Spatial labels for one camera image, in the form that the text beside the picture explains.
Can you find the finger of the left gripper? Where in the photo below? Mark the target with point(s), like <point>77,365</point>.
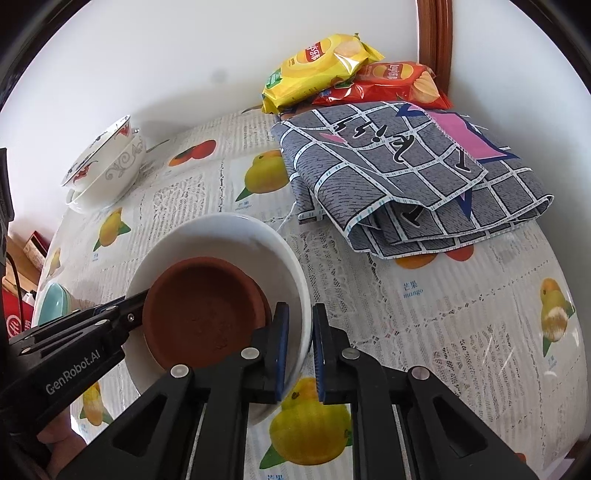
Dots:
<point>124,318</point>
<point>81,314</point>

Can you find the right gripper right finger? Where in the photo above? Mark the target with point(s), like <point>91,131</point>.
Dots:
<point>406,424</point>

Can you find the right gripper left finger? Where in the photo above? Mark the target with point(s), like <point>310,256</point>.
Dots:
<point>191,423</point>

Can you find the teal plastic dish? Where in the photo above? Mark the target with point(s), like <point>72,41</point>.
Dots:
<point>56,303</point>

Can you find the brown clay saucer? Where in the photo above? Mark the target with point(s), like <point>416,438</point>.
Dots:
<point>200,310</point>

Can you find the person's left hand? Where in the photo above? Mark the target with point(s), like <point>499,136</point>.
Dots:
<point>64,443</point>

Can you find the red paper bag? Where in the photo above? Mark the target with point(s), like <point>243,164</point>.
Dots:
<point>18,315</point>

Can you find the brown cardboard box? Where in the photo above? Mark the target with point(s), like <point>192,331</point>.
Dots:
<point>28,274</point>

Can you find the patterned framed box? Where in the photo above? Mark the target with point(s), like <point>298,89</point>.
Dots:
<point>36,250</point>

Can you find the fruit print tablecloth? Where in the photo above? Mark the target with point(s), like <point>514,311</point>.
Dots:
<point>473,318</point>

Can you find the large white ceramic bowl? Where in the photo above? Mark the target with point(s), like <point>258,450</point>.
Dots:
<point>112,183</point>

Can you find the blue patterned porcelain bowl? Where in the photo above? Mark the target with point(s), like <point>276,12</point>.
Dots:
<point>102,151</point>

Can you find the grey checked folded cloth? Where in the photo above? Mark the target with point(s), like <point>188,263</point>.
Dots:
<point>398,180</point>

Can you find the yellow chips bag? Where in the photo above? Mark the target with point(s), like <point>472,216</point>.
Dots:
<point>322,65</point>

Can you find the red chips bag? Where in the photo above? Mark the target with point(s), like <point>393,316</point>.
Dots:
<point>388,81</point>

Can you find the brown wooden door frame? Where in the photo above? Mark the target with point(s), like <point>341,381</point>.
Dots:
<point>435,35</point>

